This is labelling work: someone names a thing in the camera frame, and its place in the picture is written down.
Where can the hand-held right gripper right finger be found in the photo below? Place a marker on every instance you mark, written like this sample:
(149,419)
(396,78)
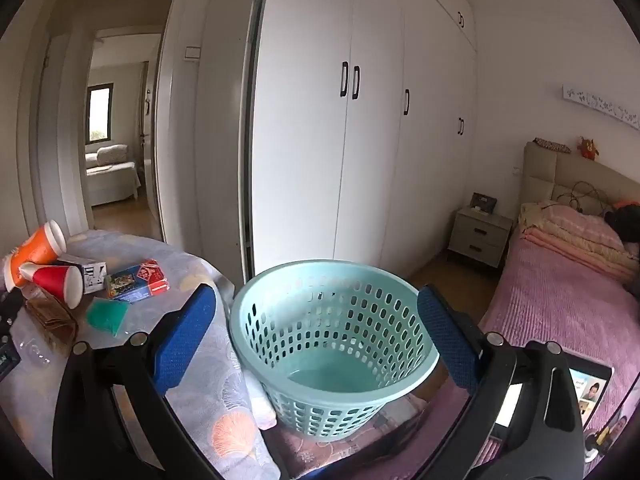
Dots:
(445,340)

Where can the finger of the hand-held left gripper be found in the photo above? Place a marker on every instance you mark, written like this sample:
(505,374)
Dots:
(9,307)

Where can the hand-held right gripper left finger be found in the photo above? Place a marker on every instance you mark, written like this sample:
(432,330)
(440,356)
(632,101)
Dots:
(182,345)

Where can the white and blue milk carton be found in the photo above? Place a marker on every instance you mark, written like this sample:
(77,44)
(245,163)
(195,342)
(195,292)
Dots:
(92,277)

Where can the teal plastic basket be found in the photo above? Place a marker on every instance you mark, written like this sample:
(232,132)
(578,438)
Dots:
(300,310)

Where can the clear plastic wrapper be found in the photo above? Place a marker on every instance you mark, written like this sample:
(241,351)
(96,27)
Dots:
(37,355)

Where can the white and orange paper cup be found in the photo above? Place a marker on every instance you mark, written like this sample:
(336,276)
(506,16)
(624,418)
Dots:
(12,272)

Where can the brown crumpled wrapper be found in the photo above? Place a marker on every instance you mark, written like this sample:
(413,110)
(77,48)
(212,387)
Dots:
(50,320)

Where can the red paper cup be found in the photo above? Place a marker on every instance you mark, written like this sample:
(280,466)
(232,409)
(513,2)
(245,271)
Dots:
(52,280)

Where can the printed grey table cloth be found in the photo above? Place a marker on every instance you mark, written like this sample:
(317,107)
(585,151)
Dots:
(220,400)

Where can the red and blue snack packet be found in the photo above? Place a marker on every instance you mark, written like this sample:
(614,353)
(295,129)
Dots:
(140,280)

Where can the green plastic packet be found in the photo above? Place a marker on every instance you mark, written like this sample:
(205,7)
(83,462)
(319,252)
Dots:
(105,315)

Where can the white cloth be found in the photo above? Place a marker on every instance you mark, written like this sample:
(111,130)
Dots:
(260,405)

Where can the grey nightstand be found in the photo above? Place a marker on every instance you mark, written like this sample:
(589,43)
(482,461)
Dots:
(480,237)

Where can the bed with pink bedspread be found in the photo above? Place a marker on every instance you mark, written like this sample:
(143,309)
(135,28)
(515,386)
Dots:
(550,310)

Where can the purple printed blanket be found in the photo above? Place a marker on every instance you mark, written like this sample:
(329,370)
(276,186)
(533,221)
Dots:
(350,455)

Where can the black tablet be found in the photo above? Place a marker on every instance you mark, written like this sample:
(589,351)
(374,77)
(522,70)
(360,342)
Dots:
(592,390)

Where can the folded pink and yellow blankets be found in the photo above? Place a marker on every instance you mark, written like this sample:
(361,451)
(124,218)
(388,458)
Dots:
(570,242)

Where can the white sofa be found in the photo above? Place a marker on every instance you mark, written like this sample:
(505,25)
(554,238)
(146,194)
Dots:
(110,170)

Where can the beige padded headboard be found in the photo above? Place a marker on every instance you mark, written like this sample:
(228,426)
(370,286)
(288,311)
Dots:
(542,175)

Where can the black cloth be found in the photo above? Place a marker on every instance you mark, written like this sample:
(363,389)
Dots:
(622,225)

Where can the white sliding door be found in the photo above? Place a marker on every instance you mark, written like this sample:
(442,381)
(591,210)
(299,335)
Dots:
(215,135)

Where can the dark framed window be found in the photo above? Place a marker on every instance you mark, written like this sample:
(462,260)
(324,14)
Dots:
(99,112)

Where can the patterned cloth strip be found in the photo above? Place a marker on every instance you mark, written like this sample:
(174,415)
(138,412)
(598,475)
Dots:
(550,146)

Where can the orange cloth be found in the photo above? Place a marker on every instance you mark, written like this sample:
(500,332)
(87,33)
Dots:
(627,204)

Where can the red plush toy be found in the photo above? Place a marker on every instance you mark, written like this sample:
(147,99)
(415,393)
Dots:
(589,149)

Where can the white wardrobe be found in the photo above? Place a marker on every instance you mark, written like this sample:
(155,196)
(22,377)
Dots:
(300,135)

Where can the small picture frame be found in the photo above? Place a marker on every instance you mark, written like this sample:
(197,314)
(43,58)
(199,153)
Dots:
(484,203)

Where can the white wall decoration strip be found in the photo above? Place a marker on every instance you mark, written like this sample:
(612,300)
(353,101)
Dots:
(600,105)

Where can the white light switch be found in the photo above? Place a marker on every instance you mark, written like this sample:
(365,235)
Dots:
(192,53)

